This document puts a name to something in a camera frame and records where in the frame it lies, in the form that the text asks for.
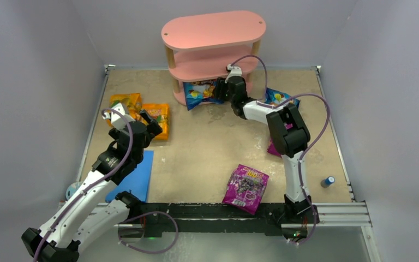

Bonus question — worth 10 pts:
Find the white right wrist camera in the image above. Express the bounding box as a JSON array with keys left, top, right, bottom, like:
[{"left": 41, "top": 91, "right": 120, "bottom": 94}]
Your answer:
[{"left": 224, "top": 64, "right": 242, "bottom": 83}]

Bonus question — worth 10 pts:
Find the purple candy bag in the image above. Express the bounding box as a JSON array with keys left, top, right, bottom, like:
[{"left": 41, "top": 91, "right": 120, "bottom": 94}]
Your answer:
[
  {"left": 222, "top": 164, "right": 269, "bottom": 215},
  {"left": 267, "top": 124, "right": 292, "bottom": 157}
]

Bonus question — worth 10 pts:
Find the purple candy bag front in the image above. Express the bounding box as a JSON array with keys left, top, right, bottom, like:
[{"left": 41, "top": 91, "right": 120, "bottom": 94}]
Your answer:
[{"left": 222, "top": 164, "right": 269, "bottom": 215}]

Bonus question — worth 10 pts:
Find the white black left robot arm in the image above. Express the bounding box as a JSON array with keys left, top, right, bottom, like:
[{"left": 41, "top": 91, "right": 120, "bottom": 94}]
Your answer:
[{"left": 21, "top": 107, "right": 163, "bottom": 261}]

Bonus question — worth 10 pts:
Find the small blue bottle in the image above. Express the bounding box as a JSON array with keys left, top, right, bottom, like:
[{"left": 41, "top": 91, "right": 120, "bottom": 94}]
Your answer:
[{"left": 320, "top": 176, "right": 336, "bottom": 188}]

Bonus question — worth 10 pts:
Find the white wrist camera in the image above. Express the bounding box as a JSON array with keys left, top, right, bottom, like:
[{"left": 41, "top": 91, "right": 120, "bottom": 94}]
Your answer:
[
  {"left": 224, "top": 64, "right": 242, "bottom": 83},
  {"left": 101, "top": 103, "right": 134, "bottom": 130}
]

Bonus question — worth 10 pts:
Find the orange candy bag near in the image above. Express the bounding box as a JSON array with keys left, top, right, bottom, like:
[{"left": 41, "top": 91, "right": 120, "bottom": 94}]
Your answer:
[{"left": 142, "top": 103, "right": 171, "bottom": 140}]

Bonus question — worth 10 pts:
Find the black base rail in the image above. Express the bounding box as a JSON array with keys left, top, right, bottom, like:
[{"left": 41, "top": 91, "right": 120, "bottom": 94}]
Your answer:
[{"left": 133, "top": 203, "right": 320, "bottom": 239}]

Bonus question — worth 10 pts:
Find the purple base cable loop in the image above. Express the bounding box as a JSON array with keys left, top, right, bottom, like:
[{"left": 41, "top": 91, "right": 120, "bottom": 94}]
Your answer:
[{"left": 117, "top": 211, "right": 179, "bottom": 255}]

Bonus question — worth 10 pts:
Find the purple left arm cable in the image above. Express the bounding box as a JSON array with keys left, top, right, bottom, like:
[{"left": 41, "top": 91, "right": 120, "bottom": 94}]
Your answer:
[{"left": 32, "top": 108, "right": 134, "bottom": 262}]

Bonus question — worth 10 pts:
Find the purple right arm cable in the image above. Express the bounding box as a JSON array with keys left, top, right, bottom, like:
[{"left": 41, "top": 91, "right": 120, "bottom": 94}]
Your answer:
[{"left": 229, "top": 54, "right": 331, "bottom": 247}]

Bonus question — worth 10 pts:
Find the clear tape roll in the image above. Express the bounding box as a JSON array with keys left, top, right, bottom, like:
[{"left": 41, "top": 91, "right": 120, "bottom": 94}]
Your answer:
[{"left": 65, "top": 182, "right": 83, "bottom": 200}]

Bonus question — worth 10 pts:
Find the pink three-tier shelf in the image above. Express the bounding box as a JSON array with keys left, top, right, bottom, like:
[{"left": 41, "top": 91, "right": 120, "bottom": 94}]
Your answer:
[{"left": 161, "top": 10, "right": 267, "bottom": 105}]

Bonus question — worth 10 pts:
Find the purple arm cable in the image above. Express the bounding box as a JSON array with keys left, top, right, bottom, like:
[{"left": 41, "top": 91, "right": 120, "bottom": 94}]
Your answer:
[
  {"left": 229, "top": 54, "right": 331, "bottom": 247},
  {"left": 32, "top": 108, "right": 134, "bottom": 262}
]

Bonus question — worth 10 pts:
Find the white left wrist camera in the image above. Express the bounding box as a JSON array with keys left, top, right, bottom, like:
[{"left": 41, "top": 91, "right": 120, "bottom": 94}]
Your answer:
[{"left": 101, "top": 103, "right": 134, "bottom": 130}]

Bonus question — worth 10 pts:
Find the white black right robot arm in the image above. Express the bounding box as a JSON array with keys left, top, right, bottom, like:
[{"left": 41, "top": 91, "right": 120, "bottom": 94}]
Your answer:
[{"left": 214, "top": 76, "right": 312, "bottom": 218}]

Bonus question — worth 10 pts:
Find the orange candy bag far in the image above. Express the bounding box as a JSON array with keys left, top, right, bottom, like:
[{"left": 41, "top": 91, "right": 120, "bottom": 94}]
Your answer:
[{"left": 110, "top": 93, "right": 142, "bottom": 120}]

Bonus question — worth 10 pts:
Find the purple candy bag right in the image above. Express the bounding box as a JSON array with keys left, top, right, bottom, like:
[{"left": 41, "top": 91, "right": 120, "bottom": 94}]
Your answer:
[{"left": 267, "top": 124, "right": 292, "bottom": 157}]

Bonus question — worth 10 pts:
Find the blue candy bag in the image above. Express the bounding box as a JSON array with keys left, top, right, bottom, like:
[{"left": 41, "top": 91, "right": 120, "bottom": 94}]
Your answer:
[
  {"left": 265, "top": 88, "right": 291, "bottom": 106},
  {"left": 183, "top": 79, "right": 224, "bottom": 111}
]

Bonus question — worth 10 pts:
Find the orange candy bag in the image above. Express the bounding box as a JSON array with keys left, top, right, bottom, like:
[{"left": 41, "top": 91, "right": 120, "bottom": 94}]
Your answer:
[
  {"left": 110, "top": 93, "right": 142, "bottom": 120},
  {"left": 142, "top": 103, "right": 171, "bottom": 140}
]

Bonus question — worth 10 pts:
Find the blue foam pad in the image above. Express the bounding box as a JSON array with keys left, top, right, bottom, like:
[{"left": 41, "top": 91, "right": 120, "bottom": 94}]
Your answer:
[{"left": 105, "top": 150, "right": 154, "bottom": 203}]

